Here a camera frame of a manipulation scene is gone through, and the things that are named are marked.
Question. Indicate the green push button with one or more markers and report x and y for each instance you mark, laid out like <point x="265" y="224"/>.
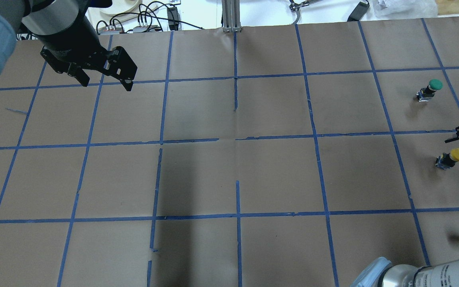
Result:
<point x="427" y="93"/>

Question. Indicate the clear plastic bag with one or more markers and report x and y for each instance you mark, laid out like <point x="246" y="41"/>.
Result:
<point x="404" y="9"/>

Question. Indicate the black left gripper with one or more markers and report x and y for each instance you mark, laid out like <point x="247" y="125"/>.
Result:
<point x="71" y="41"/>

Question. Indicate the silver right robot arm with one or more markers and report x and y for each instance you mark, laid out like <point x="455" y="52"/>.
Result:
<point x="381" y="272"/>

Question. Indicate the aluminium frame post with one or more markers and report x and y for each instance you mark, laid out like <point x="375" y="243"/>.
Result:
<point x="231" y="16"/>

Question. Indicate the wooden cutting board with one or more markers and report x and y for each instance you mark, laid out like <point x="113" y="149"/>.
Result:
<point x="447" y="7"/>

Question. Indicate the brown paper table mat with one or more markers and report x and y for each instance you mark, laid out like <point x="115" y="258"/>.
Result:
<point x="287" y="156"/>

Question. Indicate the black power adapter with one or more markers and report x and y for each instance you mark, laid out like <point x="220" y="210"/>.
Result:
<point x="359" y="11"/>

